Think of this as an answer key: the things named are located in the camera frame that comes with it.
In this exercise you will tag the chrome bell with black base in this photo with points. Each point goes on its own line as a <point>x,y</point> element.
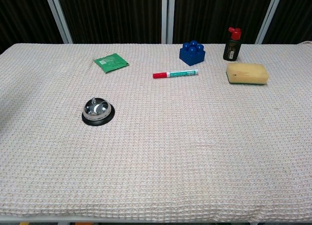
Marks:
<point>97,111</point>

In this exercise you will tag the red-capped white marker pen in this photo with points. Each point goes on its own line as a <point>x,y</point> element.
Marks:
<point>175,74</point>

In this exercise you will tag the white waffle-weave tablecloth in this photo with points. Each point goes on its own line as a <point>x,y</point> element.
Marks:
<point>170,149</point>

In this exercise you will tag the green foil sachet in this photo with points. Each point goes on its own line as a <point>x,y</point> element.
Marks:
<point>111,62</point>

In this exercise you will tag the blue toy building block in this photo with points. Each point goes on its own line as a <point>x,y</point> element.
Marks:
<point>192,54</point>

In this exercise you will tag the black bottle with red cap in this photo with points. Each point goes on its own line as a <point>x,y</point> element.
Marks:
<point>232,49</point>

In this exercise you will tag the yellow sponge with green base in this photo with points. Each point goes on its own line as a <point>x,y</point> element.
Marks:
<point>247,73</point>

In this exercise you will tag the white metal frame post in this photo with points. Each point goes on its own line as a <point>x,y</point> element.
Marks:
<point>58,15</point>
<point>269,15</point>
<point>168,15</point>

